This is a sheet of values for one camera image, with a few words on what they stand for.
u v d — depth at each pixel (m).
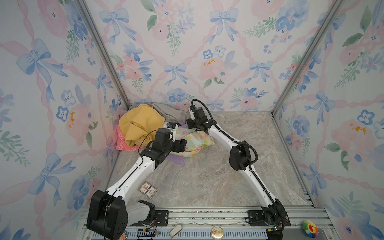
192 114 0.87
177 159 0.93
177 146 0.73
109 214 0.40
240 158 0.68
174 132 0.73
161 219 0.73
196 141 0.93
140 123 0.93
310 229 0.70
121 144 1.01
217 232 0.70
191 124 0.94
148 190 0.82
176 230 0.69
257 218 0.73
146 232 0.73
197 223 0.73
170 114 1.03
